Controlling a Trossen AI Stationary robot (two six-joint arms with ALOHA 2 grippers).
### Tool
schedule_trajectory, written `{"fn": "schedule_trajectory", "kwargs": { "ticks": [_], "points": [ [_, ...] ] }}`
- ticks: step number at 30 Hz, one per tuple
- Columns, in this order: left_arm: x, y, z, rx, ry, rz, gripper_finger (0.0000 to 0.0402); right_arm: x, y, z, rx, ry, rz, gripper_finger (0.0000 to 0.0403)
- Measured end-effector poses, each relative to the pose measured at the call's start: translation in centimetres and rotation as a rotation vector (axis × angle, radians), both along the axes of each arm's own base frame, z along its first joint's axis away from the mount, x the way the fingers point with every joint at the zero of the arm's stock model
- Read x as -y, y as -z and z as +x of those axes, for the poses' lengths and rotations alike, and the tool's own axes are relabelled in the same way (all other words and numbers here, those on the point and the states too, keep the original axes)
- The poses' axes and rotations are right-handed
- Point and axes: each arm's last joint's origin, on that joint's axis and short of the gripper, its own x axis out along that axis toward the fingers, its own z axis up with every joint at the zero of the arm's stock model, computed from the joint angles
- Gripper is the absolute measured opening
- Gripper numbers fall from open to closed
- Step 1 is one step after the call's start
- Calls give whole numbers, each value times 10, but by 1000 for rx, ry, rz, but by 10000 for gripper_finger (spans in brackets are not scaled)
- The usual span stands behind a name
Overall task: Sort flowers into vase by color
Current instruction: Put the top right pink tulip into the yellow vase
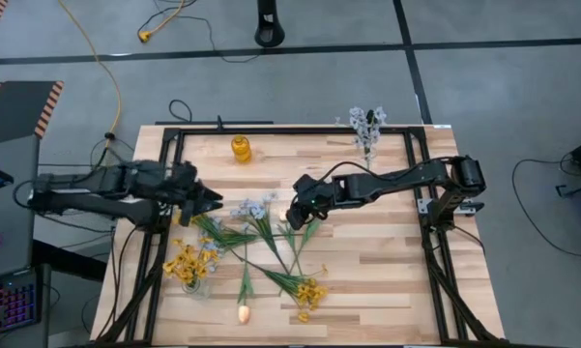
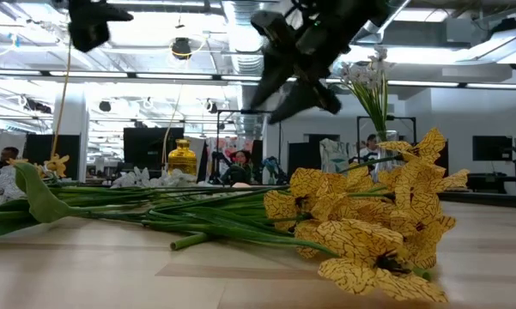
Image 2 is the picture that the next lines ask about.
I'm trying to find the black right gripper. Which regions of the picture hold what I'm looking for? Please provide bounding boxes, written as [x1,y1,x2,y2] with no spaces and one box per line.
[249,0,353,124]

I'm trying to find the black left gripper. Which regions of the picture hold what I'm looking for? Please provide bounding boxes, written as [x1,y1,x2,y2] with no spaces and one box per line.
[67,0,134,53]

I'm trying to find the amber glass bottle vase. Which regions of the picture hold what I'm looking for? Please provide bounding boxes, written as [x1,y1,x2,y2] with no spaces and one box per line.
[167,137,198,177]

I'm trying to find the yellow artificial flower bunch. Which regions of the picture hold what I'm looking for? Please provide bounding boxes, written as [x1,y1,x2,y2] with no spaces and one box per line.
[141,127,470,304]
[6,153,112,194]

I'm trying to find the tall clear glass vase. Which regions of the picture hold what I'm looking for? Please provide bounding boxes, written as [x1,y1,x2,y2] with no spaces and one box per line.
[371,130,403,181]

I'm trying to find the black partition panel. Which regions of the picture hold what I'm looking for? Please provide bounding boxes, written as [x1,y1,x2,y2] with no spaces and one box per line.
[288,142,323,178]

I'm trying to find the white green printed cloth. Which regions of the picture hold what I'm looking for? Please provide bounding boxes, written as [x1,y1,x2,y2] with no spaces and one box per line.
[319,137,357,175]

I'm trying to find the person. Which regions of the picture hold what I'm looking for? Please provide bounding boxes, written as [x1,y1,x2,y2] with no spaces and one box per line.
[359,133,381,171]
[227,149,254,185]
[0,146,21,173]

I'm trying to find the floral printed cloth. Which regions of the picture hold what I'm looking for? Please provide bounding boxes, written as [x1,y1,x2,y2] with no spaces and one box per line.
[203,136,263,173]

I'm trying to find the black office chair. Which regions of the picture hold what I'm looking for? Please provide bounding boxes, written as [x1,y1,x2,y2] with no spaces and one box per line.
[221,165,252,186]

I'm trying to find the black monitor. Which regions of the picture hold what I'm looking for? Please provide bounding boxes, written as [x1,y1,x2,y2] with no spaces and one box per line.
[123,127,185,171]
[472,136,513,162]
[25,134,81,181]

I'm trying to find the black desk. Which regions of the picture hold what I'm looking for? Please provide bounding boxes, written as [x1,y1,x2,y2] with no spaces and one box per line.
[467,173,516,194]

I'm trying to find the black metal stand frame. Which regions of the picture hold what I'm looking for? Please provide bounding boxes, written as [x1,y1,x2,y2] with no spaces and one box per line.
[216,109,283,186]
[355,114,417,145]

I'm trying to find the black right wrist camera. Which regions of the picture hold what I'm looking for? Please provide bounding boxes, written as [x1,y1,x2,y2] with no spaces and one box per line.
[249,10,295,49]

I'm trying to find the black ceiling camera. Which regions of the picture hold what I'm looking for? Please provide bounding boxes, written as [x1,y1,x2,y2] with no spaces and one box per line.
[170,36,194,61]

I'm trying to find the thick yellow cable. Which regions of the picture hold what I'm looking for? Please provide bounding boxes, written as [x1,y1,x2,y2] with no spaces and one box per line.
[49,40,74,162]

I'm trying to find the linear ceiling light rail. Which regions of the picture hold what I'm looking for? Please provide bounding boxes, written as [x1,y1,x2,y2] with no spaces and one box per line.
[0,68,516,92]

